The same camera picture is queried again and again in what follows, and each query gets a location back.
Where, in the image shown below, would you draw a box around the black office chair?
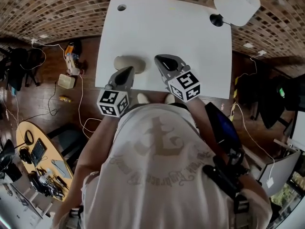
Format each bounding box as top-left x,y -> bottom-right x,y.
6,47 -> 46,92
251,76 -> 296,130

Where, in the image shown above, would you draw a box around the grey folded cloth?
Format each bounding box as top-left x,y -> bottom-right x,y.
51,159 -> 72,179

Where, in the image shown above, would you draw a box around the black headset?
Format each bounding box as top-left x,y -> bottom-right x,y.
18,146 -> 33,164

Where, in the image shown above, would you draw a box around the white low cabinet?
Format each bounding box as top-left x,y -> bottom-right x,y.
258,149 -> 302,197

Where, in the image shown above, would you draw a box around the white side table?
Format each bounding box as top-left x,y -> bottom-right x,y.
0,182 -> 55,229

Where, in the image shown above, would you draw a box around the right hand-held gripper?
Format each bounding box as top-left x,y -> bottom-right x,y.
154,54 -> 201,103

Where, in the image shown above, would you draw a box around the long white cable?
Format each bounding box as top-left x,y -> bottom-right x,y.
30,41 -> 103,140

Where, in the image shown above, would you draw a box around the black cone desk lamp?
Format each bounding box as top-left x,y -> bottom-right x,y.
0,129 -> 36,163

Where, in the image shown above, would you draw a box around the person's right forearm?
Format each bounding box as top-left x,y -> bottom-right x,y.
185,96 -> 207,116

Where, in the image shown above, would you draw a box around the person's left forearm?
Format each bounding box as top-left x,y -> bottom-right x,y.
75,113 -> 122,167

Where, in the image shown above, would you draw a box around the white shade desk lamp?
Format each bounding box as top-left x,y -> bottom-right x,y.
209,0 -> 261,28

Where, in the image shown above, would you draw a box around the small white bottle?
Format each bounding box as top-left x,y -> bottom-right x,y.
39,168 -> 52,183

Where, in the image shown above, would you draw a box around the round wooden table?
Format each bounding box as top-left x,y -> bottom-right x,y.
15,121 -> 74,201

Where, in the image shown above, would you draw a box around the beige box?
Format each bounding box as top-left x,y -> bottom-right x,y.
58,73 -> 76,89

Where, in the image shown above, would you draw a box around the pile of black gear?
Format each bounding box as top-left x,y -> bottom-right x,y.
28,167 -> 70,198

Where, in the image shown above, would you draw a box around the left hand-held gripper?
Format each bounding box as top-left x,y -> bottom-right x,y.
97,66 -> 134,118

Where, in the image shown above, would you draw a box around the black keyboard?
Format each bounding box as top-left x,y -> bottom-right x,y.
30,138 -> 47,167

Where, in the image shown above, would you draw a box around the person's white printed shirt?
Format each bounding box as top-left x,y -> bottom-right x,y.
53,103 -> 272,229

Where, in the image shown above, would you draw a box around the white rectangular table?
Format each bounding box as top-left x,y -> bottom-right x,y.
95,0 -> 233,99

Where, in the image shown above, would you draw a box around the black strap harness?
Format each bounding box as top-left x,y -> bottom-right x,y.
202,149 -> 251,214

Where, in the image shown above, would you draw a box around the black armless chair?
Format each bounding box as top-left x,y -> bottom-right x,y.
47,123 -> 89,162

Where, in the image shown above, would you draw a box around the black shiny pouch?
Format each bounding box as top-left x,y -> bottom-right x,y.
204,101 -> 241,150

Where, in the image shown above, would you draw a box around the orange snack bag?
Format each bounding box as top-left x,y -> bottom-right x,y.
64,42 -> 76,57

